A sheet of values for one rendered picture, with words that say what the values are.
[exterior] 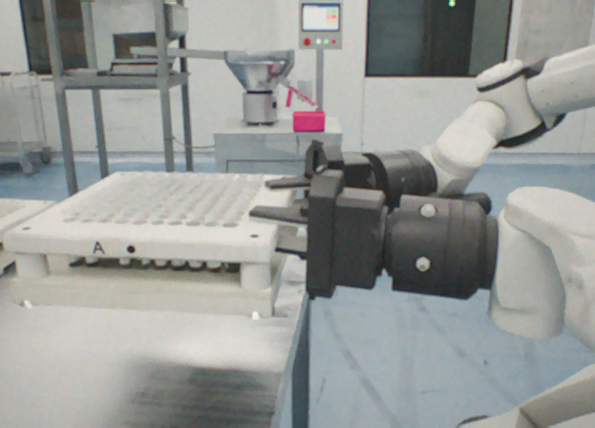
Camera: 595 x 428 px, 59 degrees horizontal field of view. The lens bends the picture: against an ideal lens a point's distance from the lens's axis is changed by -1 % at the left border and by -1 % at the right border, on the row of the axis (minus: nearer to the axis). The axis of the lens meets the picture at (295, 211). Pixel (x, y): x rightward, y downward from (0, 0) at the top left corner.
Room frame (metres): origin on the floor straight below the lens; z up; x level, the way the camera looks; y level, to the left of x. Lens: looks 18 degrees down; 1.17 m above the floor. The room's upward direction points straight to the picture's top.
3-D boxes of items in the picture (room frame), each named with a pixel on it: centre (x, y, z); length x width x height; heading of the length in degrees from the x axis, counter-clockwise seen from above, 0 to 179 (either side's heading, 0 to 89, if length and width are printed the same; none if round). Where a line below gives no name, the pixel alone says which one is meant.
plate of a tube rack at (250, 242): (0.55, 0.13, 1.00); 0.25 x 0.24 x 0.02; 174
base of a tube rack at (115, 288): (0.55, 0.13, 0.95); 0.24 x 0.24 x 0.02; 84
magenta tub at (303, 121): (2.60, -0.06, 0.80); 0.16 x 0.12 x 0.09; 89
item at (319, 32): (2.94, -0.13, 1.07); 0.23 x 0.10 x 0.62; 89
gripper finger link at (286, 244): (0.48, 0.01, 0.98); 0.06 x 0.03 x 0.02; 76
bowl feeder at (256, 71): (2.86, 0.13, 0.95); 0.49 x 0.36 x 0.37; 89
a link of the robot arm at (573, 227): (0.39, -0.22, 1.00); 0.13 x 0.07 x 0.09; 12
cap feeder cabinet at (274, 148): (2.80, 0.08, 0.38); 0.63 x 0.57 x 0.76; 89
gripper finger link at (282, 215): (0.48, 0.01, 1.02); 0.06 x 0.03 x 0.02; 76
